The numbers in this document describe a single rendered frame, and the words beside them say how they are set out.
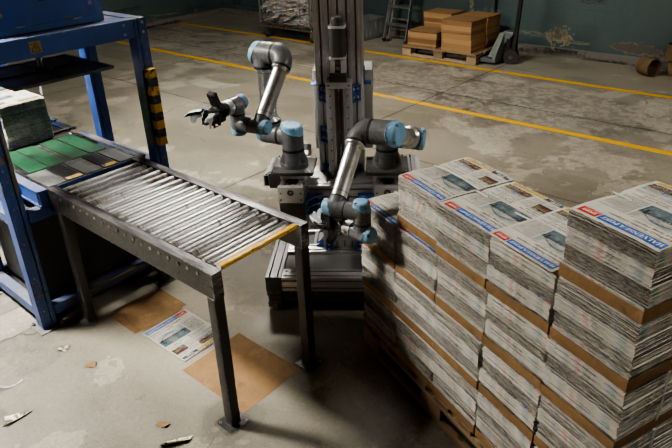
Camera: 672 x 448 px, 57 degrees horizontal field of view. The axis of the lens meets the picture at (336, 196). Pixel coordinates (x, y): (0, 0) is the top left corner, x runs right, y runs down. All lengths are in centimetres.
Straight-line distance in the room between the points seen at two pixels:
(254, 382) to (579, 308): 173
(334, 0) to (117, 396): 218
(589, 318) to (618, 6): 735
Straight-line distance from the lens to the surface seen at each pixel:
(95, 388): 335
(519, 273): 211
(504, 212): 231
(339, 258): 363
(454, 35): 884
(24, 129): 424
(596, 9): 914
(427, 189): 245
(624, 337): 188
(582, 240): 187
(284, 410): 300
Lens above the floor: 210
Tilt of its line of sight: 26 degrees down
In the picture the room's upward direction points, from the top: 2 degrees counter-clockwise
